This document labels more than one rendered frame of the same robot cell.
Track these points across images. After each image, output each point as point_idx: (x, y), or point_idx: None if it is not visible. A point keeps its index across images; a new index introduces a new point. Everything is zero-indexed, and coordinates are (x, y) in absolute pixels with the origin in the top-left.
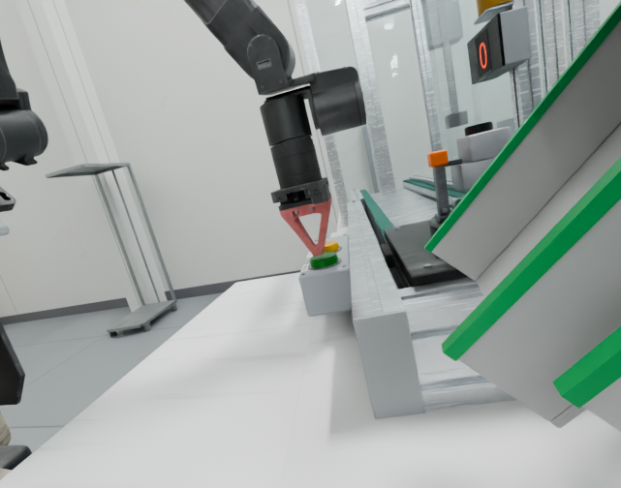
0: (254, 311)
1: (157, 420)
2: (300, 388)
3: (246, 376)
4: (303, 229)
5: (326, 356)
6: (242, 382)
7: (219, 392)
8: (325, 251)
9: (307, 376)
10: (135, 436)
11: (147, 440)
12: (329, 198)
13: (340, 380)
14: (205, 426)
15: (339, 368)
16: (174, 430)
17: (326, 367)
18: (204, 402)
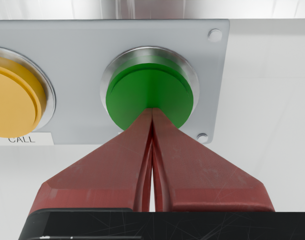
0: (37, 179)
1: (274, 202)
2: (299, 76)
3: (235, 145)
4: (158, 208)
5: (237, 47)
6: (248, 145)
7: (255, 164)
8: (43, 102)
9: (275, 70)
10: (288, 210)
11: (300, 199)
12: (247, 213)
13: None
14: None
15: (279, 25)
16: (298, 183)
17: (267, 44)
18: (266, 173)
